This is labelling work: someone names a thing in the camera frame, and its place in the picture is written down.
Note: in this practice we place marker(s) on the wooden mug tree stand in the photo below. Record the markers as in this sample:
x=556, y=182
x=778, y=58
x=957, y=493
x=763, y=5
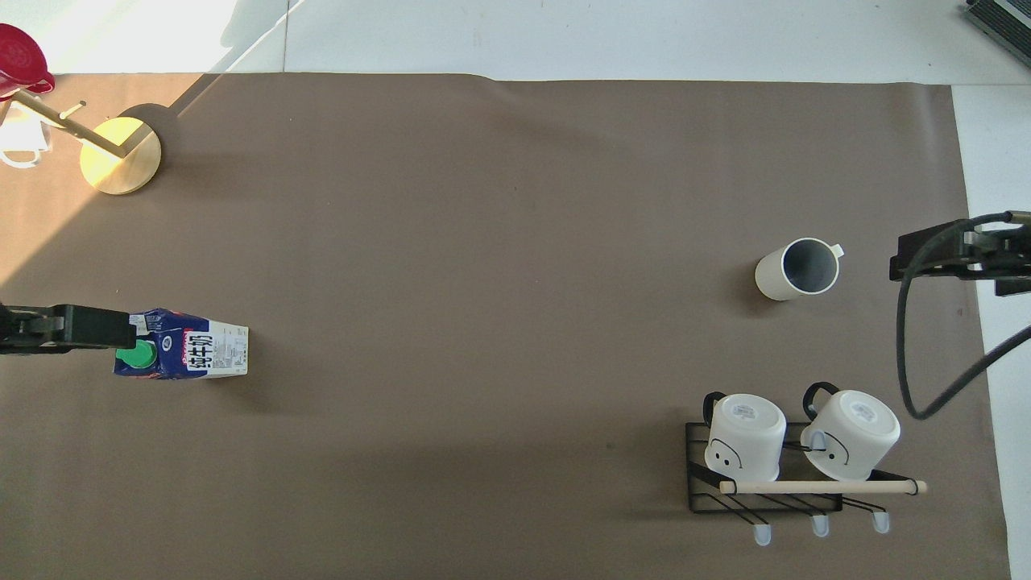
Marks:
x=121, y=157

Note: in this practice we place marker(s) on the clear glass mug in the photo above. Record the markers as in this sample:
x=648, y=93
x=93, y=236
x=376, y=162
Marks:
x=18, y=137

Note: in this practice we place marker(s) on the blue white milk carton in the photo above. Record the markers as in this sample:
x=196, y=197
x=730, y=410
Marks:
x=201, y=350

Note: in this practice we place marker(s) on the grey ribbed box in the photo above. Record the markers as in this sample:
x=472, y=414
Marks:
x=1003, y=22

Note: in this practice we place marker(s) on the cream mug with grey inside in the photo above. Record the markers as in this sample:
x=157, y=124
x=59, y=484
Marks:
x=777, y=278

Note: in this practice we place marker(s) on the red plastic cup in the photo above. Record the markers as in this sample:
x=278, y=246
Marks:
x=18, y=56

